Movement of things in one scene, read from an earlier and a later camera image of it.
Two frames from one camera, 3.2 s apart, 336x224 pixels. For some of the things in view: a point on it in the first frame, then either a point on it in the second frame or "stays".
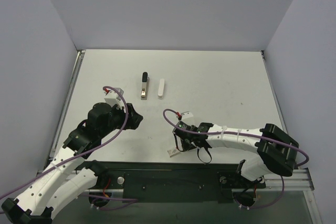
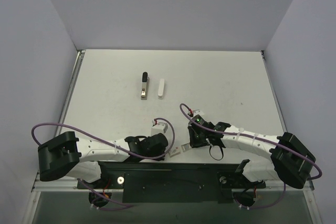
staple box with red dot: [172, 152] stays
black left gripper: [130, 116] -> [159, 142]
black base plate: [174, 182] stays
